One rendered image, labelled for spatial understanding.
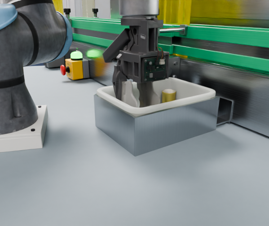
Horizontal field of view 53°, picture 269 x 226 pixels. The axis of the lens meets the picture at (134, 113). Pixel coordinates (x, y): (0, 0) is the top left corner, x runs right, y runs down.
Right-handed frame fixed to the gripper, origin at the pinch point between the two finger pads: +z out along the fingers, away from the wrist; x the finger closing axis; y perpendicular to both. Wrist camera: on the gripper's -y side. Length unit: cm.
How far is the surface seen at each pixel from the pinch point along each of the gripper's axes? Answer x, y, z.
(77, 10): 128, -331, -26
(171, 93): 11.9, -1.2, -2.4
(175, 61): 19.3, -8.2, -8.4
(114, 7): 43, -82, -24
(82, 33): 14, -58, -14
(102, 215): -18.9, 20.5, 4.5
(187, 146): 4.1, 12.7, 4.3
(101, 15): 158, -319, -19
